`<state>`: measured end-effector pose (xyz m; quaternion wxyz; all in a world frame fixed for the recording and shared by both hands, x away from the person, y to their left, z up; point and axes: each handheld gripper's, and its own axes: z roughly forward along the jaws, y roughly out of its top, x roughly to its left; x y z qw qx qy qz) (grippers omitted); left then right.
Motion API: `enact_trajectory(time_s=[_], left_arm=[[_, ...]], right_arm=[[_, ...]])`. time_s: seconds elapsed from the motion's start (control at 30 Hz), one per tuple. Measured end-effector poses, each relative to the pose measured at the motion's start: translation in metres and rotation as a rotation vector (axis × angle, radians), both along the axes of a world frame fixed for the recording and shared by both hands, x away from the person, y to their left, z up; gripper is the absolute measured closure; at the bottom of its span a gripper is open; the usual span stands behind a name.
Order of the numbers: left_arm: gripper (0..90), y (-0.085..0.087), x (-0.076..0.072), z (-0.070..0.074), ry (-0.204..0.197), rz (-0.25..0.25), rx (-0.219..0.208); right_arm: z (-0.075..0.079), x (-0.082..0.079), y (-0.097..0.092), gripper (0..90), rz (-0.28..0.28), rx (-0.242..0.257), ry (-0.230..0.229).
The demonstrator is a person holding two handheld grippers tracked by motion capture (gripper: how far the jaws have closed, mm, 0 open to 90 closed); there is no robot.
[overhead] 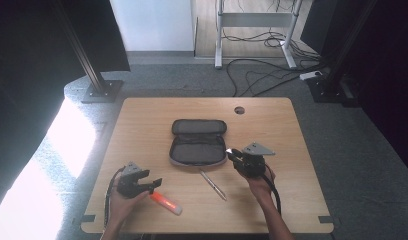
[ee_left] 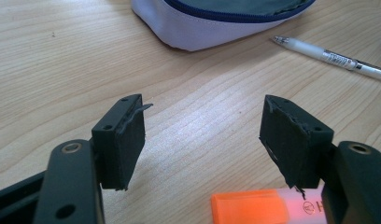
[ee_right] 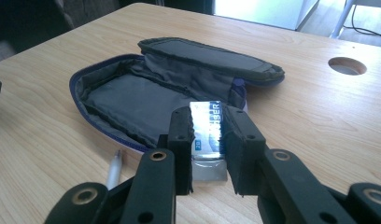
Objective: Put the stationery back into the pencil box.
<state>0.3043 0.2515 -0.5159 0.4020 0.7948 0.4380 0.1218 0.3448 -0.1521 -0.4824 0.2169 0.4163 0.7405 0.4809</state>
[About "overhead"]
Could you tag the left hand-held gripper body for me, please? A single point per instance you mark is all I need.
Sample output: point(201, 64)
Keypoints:
point(130, 185)

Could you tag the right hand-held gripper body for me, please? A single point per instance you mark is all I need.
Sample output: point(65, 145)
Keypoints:
point(253, 163)

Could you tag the white eraser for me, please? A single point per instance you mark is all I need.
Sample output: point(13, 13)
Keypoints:
point(229, 151)

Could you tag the orange highlighter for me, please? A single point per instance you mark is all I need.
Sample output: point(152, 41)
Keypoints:
point(167, 203)

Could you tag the silver pen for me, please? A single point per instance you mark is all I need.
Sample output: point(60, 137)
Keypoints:
point(212, 185)

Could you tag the grey fabric pencil case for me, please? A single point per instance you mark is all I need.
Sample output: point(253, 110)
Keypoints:
point(197, 150)

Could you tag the person's left hand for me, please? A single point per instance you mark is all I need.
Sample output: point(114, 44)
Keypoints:
point(123, 206)

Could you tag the person's right hand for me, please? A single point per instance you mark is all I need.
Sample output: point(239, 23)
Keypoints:
point(260, 186)

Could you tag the white power strip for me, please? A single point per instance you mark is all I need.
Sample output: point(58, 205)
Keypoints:
point(310, 75)

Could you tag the black metal stand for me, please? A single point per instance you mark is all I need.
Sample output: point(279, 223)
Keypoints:
point(338, 66)
point(92, 70)

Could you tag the dark curtain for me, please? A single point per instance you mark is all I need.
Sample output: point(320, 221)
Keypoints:
point(392, 83)
point(25, 83)

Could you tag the white desk frame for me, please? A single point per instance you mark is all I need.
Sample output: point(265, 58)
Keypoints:
point(255, 19)

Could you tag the white wall panel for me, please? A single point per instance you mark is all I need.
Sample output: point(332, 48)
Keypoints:
point(152, 23)

